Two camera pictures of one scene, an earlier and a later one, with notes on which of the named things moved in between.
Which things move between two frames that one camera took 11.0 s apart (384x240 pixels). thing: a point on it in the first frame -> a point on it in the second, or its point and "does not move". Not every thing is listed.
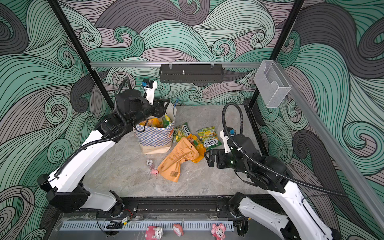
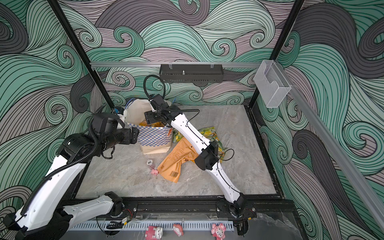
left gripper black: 159,110 -> 128,139
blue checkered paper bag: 155,134 does not move
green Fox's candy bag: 209,137 does not move
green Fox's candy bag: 181,131 does not move
